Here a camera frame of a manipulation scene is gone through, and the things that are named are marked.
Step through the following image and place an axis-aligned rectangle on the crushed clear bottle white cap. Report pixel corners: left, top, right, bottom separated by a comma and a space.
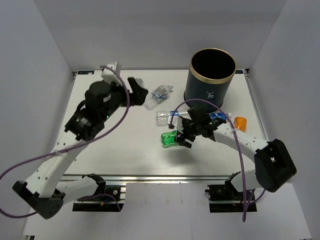
135, 78, 144, 88

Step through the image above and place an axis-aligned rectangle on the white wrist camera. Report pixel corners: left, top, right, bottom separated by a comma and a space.
167, 111, 190, 132
100, 61, 122, 82

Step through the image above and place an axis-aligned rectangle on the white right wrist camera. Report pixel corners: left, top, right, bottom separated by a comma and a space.
167, 111, 190, 132

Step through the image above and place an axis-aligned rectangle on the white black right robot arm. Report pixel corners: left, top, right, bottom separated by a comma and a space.
171, 108, 297, 200

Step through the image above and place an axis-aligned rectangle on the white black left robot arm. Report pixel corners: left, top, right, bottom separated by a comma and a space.
12, 77, 148, 220

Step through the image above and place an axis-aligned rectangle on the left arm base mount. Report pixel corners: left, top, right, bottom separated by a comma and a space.
72, 184, 126, 213

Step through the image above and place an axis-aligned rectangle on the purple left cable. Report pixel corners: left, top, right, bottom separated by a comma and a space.
0, 65, 131, 218

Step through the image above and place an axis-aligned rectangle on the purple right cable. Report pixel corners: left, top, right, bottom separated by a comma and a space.
170, 98, 266, 223

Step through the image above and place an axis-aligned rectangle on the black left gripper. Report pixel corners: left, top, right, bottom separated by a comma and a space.
101, 77, 149, 121

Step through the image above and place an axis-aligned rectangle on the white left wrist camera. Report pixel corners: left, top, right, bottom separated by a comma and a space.
100, 61, 122, 82

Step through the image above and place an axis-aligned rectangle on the dark blue gold-rimmed bin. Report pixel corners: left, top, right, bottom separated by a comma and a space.
183, 48, 237, 113

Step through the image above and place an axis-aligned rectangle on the purple cable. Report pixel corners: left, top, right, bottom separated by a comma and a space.
170, 98, 266, 223
0, 65, 131, 218

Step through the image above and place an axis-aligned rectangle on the clear bottle blue wrap label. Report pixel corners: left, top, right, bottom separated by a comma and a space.
208, 112, 233, 122

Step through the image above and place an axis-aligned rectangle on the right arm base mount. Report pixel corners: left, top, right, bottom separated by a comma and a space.
204, 184, 244, 213

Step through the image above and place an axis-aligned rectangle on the orange plastic bottle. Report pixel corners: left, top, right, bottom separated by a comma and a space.
233, 116, 247, 132

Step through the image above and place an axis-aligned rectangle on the small bottle green-blue label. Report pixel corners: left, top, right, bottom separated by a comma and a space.
144, 85, 173, 110

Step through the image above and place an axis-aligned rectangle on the aluminium table edge rail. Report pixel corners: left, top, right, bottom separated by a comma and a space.
44, 173, 276, 185

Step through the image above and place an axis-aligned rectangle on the green plastic soda bottle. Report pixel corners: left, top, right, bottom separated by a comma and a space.
160, 130, 181, 148

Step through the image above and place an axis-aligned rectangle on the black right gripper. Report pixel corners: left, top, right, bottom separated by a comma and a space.
174, 116, 201, 149

